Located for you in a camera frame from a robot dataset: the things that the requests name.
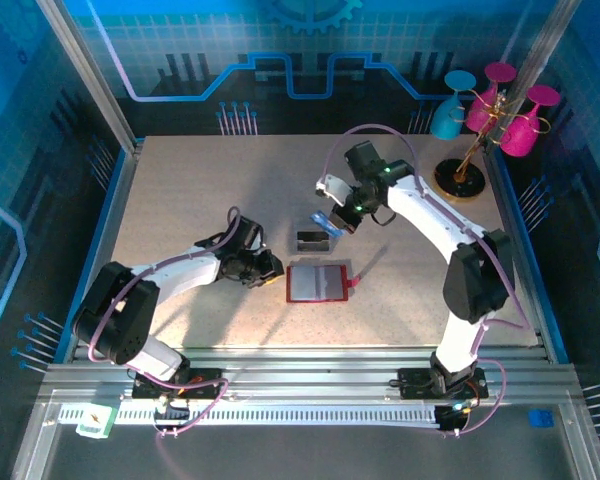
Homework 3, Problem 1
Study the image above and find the blue card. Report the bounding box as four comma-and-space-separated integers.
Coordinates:
309, 210, 346, 239

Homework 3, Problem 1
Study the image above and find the red leather card holder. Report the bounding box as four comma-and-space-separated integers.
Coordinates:
285, 263, 363, 305

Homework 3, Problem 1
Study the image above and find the gold glass rack stand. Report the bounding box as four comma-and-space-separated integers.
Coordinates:
433, 87, 551, 204

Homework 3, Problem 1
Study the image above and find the blue hanging goblet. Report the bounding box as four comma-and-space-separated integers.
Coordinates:
429, 69, 478, 141

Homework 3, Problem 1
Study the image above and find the pink hanging goblet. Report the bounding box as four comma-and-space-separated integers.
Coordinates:
499, 84, 562, 159
467, 61, 517, 135

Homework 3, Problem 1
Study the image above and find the green and white small box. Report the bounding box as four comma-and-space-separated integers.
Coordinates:
75, 403, 118, 440

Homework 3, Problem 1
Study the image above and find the small blue block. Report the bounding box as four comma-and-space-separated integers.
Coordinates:
527, 408, 556, 429

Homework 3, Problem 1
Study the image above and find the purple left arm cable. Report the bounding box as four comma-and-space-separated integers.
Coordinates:
86, 205, 242, 440

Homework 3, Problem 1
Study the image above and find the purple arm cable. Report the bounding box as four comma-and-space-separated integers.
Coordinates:
86, 205, 242, 440
321, 124, 531, 439

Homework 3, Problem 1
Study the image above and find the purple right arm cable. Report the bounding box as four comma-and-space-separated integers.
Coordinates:
321, 124, 531, 439

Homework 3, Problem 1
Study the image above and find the aluminium frame rail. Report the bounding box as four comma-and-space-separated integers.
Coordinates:
39, 344, 581, 406

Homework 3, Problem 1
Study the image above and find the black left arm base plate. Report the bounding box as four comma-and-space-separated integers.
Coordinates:
131, 366, 230, 401

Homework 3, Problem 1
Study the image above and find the white slotted cable duct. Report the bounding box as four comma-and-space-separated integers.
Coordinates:
58, 403, 441, 427

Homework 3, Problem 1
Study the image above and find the black controller board with wires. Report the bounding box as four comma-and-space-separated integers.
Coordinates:
435, 402, 474, 435
153, 397, 191, 437

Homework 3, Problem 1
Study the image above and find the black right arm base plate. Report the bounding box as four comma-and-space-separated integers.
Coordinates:
396, 366, 490, 401

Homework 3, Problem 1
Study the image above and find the aluminium frame post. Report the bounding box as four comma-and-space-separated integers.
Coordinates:
35, 0, 141, 154
482, 0, 584, 156

